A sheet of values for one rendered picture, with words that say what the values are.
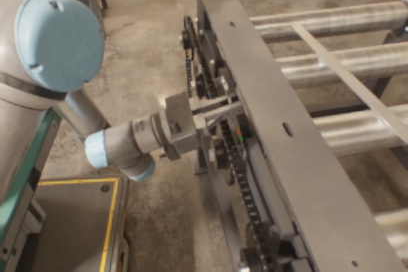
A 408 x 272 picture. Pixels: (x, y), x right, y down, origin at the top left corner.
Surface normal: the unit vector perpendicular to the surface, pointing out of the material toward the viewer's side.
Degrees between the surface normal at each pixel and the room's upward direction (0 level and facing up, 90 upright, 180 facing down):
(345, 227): 0
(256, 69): 0
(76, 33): 85
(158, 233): 0
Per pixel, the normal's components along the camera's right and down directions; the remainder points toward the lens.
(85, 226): 0.00, -0.70
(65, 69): 0.85, 0.31
